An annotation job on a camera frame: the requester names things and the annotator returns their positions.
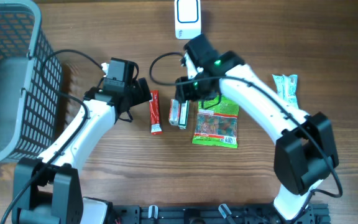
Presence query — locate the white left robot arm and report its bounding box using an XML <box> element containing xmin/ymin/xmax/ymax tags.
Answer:
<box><xmin>6</xmin><ymin>78</ymin><xmax>151</xmax><ymax>223</ymax></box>

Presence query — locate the white barcode scanner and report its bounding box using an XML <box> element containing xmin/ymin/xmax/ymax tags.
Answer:
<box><xmin>174</xmin><ymin>0</ymin><xmax>201</xmax><ymax>39</ymax></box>

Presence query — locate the red snack stick packet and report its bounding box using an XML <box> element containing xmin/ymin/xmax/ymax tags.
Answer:
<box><xmin>149</xmin><ymin>90</ymin><xmax>162</xmax><ymax>135</ymax></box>

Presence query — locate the green white small box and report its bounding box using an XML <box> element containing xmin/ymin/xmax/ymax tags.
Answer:
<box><xmin>178</xmin><ymin>101</ymin><xmax>190</xmax><ymax>129</ymax></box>

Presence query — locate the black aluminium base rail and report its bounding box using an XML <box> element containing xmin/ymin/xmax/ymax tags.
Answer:
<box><xmin>110</xmin><ymin>203</ymin><xmax>331</xmax><ymax>224</ymax></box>

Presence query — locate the green gummy candy bag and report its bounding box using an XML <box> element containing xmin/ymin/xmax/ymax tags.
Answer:
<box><xmin>192</xmin><ymin>96</ymin><xmax>239</xmax><ymax>149</ymax></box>

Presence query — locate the grey plastic mesh basket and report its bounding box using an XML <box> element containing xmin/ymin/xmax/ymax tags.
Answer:
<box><xmin>0</xmin><ymin>0</ymin><xmax>63</xmax><ymax>162</ymax></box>

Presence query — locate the red white small box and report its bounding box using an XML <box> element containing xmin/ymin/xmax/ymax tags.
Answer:
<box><xmin>168</xmin><ymin>99</ymin><xmax>181</xmax><ymax>126</ymax></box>

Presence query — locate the light teal wipes packet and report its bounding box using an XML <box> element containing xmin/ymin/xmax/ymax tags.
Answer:
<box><xmin>272</xmin><ymin>74</ymin><xmax>299</xmax><ymax>109</ymax></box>

